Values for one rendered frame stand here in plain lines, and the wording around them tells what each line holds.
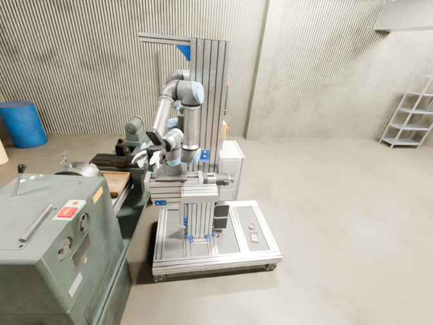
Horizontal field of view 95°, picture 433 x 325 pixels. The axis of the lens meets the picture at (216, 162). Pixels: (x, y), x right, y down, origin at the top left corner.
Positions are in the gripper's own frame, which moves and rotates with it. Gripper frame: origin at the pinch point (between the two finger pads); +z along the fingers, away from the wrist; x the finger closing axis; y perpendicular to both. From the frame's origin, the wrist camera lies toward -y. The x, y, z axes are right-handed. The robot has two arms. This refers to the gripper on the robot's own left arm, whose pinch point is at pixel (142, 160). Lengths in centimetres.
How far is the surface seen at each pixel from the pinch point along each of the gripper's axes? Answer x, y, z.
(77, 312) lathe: 40, 76, 26
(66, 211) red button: 41.7, 26.0, 7.4
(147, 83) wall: 200, 12, -352
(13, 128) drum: 393, 63, -196
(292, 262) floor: -88, 171, -93
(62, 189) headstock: 58, 25, -6
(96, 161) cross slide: 104, 47, -75
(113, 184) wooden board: 77, 60, -58
